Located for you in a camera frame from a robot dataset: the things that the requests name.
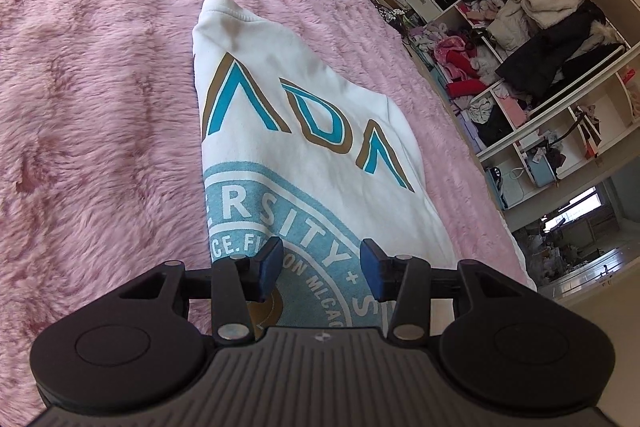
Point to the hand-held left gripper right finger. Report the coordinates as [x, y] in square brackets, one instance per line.
[374, 269]

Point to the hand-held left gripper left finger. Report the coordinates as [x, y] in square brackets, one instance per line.
[270, 267]

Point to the white printed sweatshirt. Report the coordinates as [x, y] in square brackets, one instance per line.
[300, 157]

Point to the light blue storage box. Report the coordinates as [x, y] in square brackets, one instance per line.
[541, 171]

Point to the pink fluffy blanket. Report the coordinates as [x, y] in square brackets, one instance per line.
[100, 107]

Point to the cream open wardrobe shelving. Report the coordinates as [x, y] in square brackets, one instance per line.
[590, 127]

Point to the black fur-trimmed coat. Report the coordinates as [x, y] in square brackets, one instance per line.
[550, 57]

